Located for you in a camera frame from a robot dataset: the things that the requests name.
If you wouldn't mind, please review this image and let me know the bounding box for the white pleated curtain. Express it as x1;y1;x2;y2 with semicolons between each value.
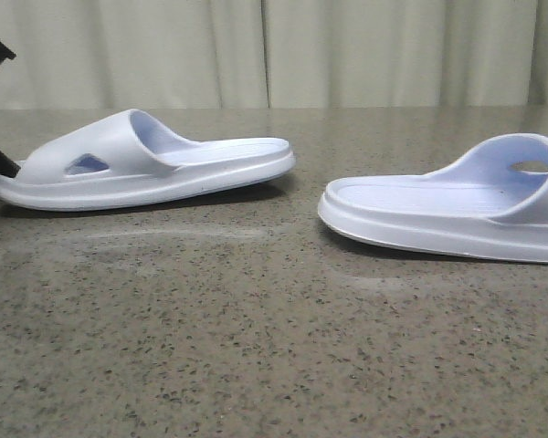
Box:
0;1;548;110

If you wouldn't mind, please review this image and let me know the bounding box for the light blue slipper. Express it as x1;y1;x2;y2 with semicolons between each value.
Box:
318;133;548;264
0;109;296;211

